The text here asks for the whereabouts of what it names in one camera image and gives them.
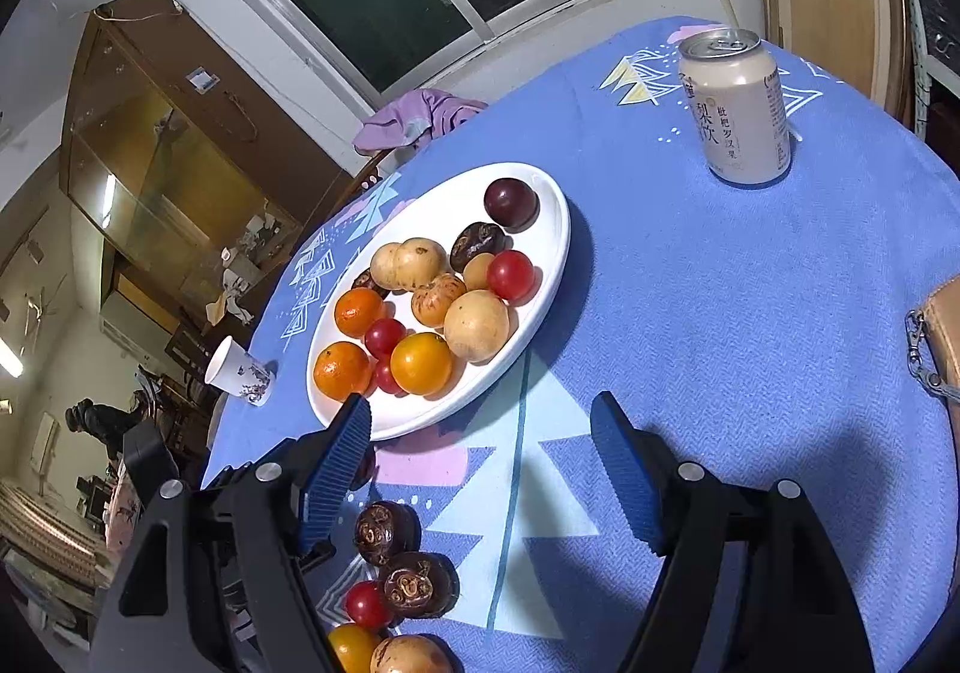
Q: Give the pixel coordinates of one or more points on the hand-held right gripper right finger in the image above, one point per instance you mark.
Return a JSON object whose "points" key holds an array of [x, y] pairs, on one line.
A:
{"points": [[626, 485]]}

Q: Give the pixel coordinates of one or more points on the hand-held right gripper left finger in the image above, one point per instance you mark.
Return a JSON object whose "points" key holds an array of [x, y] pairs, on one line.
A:
{"points": [[337, 478]]}

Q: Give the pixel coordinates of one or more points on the red tomato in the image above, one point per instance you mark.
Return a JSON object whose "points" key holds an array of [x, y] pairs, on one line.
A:
{"points": [[513, 275], [366, 605], [385, 379], [384, 337]]}

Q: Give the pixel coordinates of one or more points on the yellow tomato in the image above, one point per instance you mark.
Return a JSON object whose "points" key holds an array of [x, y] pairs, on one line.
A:
{"points": [[421, 364]]}

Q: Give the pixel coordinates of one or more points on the dark brown water chestnut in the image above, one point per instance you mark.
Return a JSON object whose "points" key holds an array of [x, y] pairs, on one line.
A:
{"points": [[382, 532], [412, 584], [367, 281], [474, 241]]}

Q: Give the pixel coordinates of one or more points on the striped small pepino melon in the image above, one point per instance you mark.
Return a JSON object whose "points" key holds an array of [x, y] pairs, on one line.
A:
{"points": [[437, 301]]}

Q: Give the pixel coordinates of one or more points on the large cream pepino melon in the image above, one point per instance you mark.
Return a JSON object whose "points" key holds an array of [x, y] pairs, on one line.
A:
{"points": [[476, 326], [420, 264]]}

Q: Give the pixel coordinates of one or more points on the white oval plate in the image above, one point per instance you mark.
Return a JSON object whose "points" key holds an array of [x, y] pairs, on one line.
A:
{"points": [[551, 245]]}

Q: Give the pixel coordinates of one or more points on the small purple tomato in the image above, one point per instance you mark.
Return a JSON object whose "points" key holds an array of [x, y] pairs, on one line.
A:
{"points": [[511, 203]]}

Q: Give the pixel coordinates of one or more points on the dark figure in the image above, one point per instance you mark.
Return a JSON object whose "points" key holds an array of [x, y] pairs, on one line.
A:
{"points": [[97, 418]]}

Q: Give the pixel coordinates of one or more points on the orange mandarin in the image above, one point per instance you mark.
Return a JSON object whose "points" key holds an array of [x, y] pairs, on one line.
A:
{"points": [[341, 370], [358, 313]]}

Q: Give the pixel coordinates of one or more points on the floral paper cup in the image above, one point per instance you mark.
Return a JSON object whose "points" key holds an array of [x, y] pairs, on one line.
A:
{"points": [[236, 369]]}

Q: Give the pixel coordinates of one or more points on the orange kumquat on table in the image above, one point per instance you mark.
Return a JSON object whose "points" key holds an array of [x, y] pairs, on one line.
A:
{"points": [[352, 650]]}

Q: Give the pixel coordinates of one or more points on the small orange pepino melon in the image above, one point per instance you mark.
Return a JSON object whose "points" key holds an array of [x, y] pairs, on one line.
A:
{"points": [[412, 656]]}

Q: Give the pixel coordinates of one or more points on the blue printed tablecloth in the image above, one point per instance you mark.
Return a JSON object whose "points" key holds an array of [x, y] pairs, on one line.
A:
{"points": [[712, 305]]}

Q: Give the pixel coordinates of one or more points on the small pale yellow fruit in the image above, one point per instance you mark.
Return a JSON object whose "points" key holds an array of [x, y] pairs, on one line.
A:
{"points": [[384, 265]]}

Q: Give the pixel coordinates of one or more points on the small tan round fruit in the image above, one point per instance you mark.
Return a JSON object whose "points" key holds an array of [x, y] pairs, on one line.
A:
{"points": [[477, 273]]}

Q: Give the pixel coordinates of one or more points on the wooden glass cabinet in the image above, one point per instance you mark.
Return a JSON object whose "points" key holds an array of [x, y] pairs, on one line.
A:
{"points": [[150, 155]]}

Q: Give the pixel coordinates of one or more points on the wooden chair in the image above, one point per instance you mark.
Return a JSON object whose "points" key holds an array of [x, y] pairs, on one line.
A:
{"points": [[371, 172]]}

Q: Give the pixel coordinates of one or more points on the tan bag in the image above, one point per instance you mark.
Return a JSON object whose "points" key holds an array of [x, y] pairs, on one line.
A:
{"points": [[946, 335]]}

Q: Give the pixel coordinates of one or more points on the purple cloth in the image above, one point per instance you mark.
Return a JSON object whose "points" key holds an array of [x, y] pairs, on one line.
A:
{"points": [[420, 118]]}

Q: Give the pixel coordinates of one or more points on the cream drink can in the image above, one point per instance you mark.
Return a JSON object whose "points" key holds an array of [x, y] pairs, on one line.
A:
{"points": [[739, 110]]}

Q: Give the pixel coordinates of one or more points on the wooden framed panel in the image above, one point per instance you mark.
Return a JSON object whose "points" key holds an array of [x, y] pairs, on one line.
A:
{"points": [[832, 12]]}

